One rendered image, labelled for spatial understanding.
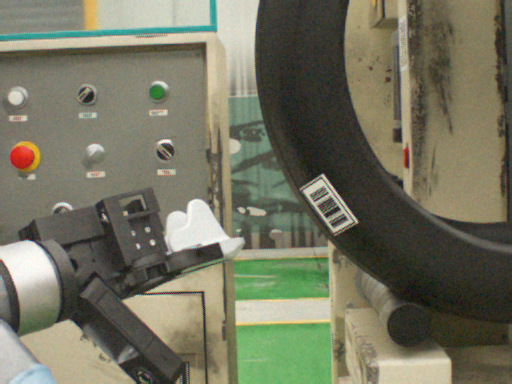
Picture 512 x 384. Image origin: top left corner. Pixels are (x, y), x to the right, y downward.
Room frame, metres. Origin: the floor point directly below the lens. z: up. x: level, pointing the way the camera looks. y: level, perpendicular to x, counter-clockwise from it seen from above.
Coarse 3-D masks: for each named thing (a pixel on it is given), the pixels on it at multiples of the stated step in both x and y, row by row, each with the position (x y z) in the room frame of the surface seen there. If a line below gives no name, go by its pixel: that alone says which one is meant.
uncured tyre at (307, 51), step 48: (288, 0) 1.14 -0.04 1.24; (336, 0) 1.12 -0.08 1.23; (288, 48) 1.13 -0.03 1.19; (336, 48) 1.12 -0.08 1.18; (288, 96) 1.14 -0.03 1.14; (336, 96) 1.12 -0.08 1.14; (288, 144) 1.15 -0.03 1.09; (336, 144) 1.12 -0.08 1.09; (336, 192) 1.13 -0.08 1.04; (384, 192) 1.12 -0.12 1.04; (336, 240) 1.17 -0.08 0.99; (384, 240) 1.12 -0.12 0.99; (432, 240) 1.12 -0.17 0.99; (480, 240) 1.11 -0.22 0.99; (432, 288) 1.14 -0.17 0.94; (480, 288) 1.12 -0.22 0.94
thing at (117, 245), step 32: (32, 224) 0.93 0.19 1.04; (64, 224) 0.94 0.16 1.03; (96, 224) 0.95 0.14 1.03; (128, 224) 0.95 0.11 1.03; (160, 224) 0.98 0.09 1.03; (64, 256) 0.91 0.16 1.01; (96, 256) 0.95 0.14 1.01; (128, 256) 0.94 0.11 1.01; (160, 256) 0.96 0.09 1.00; (64, 288) 0.90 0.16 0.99; (128, 288) 0.95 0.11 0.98; (64, 320) 0.92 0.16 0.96
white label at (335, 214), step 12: (324, 180) 1.13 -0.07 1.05; (312, 192) 1.14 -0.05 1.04; (324, 192) 1.13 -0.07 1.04; (312, 204) 1.15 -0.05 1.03; (324, 204) 1.14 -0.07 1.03; (336, 204) 1.13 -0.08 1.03; (324, 216) 1.15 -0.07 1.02; (336, 216) 1.14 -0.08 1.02; (348, 216) 1.13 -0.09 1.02; (336, 228) 1.15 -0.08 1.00
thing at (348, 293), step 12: (336, 252) 1.49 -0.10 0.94; (336, 264) 1.49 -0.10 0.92; (348, 264) 1.49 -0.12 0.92; (336, 276) 1.49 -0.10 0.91; (348, 276) 1.49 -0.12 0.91; (360, 276) 1.49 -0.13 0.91; (336, 288) 1.49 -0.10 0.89; (348, 288) 1.49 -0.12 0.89; (360, 288) 1.49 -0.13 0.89; (336, 300) 1.49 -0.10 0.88; (348, 300) 1.49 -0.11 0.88; (360, 300) 1.49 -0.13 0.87; (336, 312) 1.49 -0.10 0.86; (432, 312) 1.49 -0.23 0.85; (444, 312) 1.49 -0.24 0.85
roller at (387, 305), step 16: (368, 288) 1.38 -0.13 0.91; (384, 288) 1.29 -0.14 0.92; (384, 304) 1.21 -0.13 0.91; (400, 304) 1.16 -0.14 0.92; (416, 304) 1.16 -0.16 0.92; (384, 320) 1.18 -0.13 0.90; (400, 320) 1.15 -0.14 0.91; (416, 320) 1.15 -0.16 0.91; (400, 336) 1.15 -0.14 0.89; (416, 336) 1.15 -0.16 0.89
